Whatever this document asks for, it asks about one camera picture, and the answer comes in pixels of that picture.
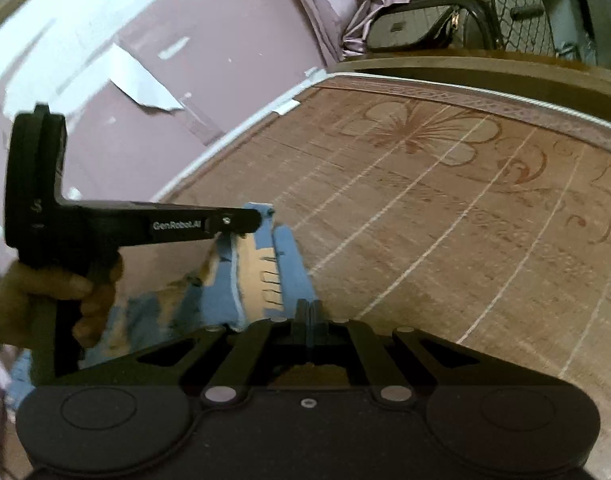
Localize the blue printed pants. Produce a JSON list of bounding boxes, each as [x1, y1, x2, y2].
[[8, 202, 320, 411]]

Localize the lilac curtain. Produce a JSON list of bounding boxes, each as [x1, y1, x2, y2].
[[280, 0, 429, 67]]

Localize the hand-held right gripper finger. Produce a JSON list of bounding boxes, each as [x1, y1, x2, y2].
[[86, 299, 312, 407], [312, 300, 561, 409]]

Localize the wooden bed frame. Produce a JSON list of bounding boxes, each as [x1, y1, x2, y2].
[[329, 49, 611, 113]]

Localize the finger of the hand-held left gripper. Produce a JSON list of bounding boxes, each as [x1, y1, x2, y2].
[[210, 207, 264, 237]]

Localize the person's left hand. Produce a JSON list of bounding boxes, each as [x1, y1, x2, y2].
[[0, 252, 124, 349]]

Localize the quilted grey suitcase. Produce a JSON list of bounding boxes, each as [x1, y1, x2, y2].
[[460, 0, 557, 59]]

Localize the grey handbag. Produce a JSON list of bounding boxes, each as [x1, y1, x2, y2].
[[367, 0, 489, 54]]

